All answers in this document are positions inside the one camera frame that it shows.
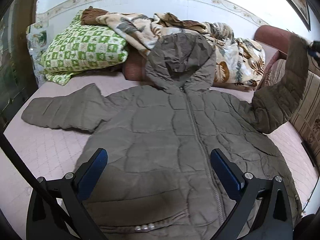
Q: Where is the green checkered pillow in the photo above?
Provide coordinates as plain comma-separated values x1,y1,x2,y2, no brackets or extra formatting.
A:
40,10,129,86

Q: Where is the maroon bolster pillow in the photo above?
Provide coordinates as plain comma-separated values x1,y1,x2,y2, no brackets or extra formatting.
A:
123,51,146,81

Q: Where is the maroon upholstered headboard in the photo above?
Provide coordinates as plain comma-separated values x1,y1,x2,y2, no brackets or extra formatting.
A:
254,25,293,54

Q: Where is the brown wooden glass door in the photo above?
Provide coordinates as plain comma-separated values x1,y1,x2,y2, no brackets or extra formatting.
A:
1,0,37,132

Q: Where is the beige leaf-print blanket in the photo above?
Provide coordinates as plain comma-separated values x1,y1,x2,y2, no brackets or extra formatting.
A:
81,7,266,91

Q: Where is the floral pillow by wall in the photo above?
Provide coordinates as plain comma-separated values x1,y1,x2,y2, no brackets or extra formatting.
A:
26,20,48,87

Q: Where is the olive quilted hooded jacket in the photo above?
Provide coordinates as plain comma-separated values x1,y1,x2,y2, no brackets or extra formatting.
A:
22,35,309,239

